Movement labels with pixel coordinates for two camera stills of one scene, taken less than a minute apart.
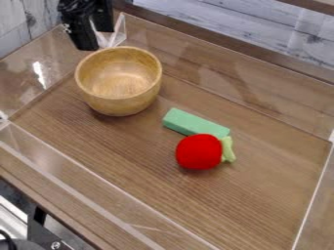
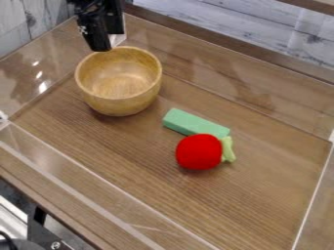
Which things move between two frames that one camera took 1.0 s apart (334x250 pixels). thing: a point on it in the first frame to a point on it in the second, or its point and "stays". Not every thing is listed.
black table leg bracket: (38, 233) stays
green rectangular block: (191, 124) stays
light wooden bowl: (121, 79) stays
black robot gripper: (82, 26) to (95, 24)
